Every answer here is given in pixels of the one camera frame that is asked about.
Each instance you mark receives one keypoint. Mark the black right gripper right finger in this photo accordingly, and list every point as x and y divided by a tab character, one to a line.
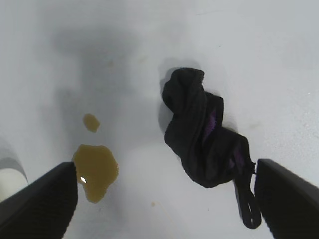
286	199

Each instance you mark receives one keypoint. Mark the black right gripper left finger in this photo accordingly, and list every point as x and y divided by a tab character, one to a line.
37	204

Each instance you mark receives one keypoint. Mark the white paper cup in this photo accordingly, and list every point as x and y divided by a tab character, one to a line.
7	179

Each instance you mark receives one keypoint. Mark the black cloth rag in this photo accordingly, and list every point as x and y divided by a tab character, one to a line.
194	124

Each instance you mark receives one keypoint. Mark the large brown liquid spill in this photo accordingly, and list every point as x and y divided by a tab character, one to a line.
94	169

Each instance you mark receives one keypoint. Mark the small brown liquid spill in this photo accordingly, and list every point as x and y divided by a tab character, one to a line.
91	123

